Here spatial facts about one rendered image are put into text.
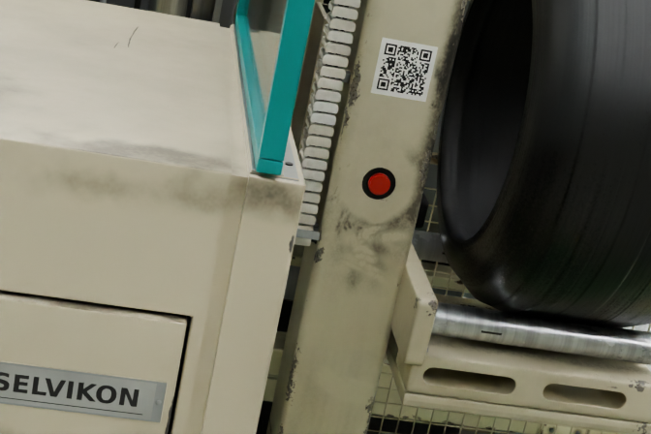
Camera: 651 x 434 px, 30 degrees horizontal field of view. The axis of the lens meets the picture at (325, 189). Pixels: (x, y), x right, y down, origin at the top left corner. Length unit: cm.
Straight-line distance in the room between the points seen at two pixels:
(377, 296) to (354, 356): 10
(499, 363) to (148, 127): 83
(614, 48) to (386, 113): 32
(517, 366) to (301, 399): 31
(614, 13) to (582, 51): 6
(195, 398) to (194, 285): 10
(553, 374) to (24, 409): 90
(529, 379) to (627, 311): 16
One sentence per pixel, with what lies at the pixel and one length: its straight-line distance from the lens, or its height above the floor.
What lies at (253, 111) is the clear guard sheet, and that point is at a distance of 101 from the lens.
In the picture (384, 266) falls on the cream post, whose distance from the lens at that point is 169.
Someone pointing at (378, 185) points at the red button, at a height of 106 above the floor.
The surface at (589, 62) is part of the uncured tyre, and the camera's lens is 148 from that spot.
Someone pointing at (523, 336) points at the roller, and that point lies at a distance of 169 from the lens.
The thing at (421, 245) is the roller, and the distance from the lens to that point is 191.
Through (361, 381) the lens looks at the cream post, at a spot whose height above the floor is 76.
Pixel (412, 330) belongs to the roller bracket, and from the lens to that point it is 161.
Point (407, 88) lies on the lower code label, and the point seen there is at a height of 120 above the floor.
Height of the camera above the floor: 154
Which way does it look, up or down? 18 degrees down
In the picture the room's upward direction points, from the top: 12 degrees clockwise
